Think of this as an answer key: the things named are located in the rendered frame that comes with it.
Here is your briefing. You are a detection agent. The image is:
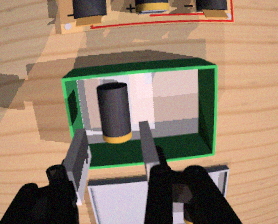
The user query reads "black battery with yellow band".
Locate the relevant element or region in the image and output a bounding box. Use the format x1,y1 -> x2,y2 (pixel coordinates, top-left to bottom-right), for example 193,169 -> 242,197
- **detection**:
183,206 -> 193,224
96,82 -> 132,143
135,0 -> 169,13
196,0 -> 228,10
72,0 -> 107,19

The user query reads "green open-top box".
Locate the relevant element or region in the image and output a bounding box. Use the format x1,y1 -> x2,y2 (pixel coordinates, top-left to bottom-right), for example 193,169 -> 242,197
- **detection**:
61,58 -> 218,169

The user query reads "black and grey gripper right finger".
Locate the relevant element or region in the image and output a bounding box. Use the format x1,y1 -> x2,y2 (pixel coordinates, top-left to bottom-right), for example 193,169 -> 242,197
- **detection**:
139,120 -> 242,224

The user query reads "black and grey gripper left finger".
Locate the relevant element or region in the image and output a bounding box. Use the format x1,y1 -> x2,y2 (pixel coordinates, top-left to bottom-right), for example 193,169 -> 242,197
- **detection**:
0,128 -> 91,224

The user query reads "grey metal tray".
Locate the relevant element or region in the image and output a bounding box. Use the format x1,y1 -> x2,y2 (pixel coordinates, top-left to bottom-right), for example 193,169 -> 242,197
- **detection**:
87,165 -> 229,224

